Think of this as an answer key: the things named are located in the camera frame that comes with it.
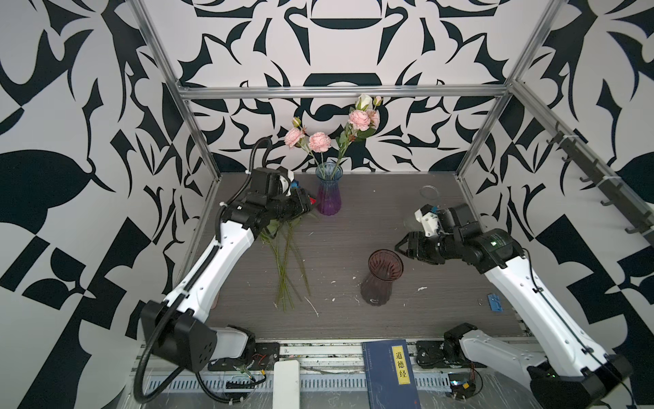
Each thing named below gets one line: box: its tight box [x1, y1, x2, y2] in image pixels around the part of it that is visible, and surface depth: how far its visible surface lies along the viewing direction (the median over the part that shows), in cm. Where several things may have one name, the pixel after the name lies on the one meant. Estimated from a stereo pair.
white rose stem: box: [355, 93, 373, 112], surface depth 87 cm
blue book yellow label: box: [361, 339, 422, 409], surface depth 72 cm
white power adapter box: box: [272, 359, 301, 409], surface depth 66 cm
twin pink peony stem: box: [284, 115, 332, 178], surface depth 87 cm
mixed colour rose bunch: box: [259, 217, 311, 312], surface depth 94 cm
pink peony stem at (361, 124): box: [330, 95, 384, 178], surface depth 87 cm
